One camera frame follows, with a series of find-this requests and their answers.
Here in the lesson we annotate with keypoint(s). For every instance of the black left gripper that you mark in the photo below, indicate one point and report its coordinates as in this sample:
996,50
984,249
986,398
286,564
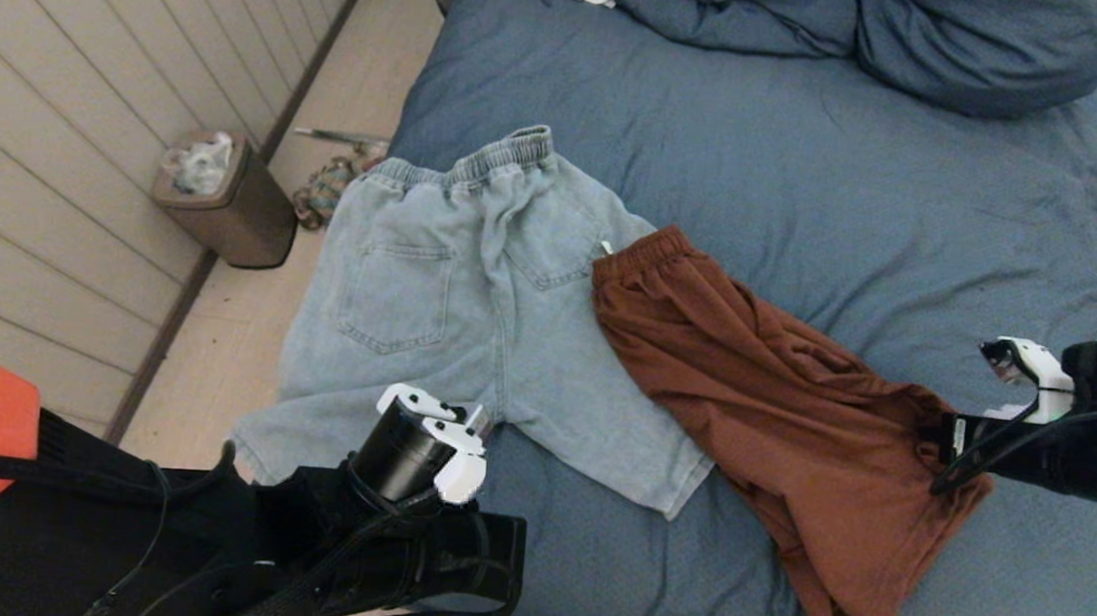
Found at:
438,558

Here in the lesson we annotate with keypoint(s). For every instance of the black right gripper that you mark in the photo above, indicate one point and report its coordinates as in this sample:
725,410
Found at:
1016,451

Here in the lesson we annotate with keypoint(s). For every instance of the rust brown shorts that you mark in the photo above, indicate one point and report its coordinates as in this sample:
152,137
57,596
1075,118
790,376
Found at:
789,427

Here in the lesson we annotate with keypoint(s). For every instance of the light blue denim shorts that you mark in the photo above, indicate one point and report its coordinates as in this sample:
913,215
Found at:
454,293

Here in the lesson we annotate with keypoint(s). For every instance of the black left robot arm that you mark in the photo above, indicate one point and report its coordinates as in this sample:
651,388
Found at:
67,545

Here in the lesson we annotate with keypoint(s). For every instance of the blue bed cover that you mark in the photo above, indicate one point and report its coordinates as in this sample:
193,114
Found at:
899,177

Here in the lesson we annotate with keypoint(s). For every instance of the multicoloured cloth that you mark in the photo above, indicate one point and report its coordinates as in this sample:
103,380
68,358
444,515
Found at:
322,194

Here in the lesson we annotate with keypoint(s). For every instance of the brown metal trash bin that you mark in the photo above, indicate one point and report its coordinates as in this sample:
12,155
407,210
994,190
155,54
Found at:
249,218

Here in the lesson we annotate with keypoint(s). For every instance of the blue pillow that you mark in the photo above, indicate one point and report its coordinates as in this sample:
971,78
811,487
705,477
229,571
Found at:
988,47

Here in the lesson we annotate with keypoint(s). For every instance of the silver metal object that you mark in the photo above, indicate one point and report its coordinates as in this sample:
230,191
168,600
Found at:
330,135

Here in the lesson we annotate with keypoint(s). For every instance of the clear plastic bin liner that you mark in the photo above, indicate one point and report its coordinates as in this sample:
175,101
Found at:
200,165

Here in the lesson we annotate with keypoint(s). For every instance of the crumpled blue blanket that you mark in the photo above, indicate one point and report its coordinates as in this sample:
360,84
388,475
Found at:
738,17

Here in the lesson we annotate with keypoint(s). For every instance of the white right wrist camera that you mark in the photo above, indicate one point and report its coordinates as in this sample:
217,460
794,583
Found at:
1030,376

